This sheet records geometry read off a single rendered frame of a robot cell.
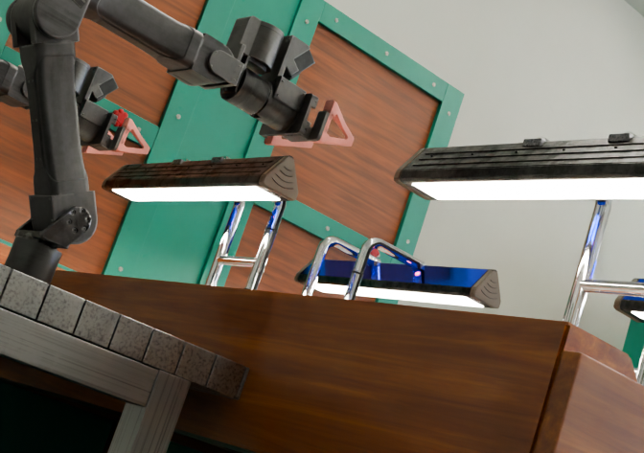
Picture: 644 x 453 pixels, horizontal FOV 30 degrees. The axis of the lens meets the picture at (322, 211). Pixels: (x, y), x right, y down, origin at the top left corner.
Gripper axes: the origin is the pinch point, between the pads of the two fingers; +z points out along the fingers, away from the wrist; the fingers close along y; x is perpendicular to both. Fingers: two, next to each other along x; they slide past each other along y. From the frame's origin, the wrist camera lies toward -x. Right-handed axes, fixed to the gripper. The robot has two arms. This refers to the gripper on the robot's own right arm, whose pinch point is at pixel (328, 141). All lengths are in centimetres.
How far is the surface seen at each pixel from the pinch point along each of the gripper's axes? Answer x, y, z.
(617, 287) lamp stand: 11.2, -40.0, 26.1
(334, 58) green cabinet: -61, 104, 68
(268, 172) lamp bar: 0.7, 27.1, 9.7
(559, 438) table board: 41, -77, -22
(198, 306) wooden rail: 34.1, -14.6, -20.9
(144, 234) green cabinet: 5, 104, 34
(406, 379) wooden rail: 39, -57, -22
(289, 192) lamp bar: 2.0, 26.8, 15.1
